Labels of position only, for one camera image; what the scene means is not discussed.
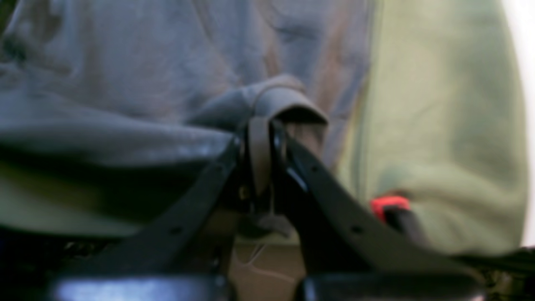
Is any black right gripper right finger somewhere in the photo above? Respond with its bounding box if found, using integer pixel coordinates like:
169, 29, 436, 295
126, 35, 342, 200
270, 121, 487, 301

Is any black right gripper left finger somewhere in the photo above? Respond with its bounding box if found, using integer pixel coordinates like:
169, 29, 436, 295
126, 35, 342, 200
46, 136, 246, 301

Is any grey t-shirt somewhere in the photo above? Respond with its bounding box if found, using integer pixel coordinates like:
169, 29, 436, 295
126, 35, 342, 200
1, 0, 373, 204

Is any red black clamp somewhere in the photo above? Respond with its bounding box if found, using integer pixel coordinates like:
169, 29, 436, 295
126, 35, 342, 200
369, 195, 429, 247

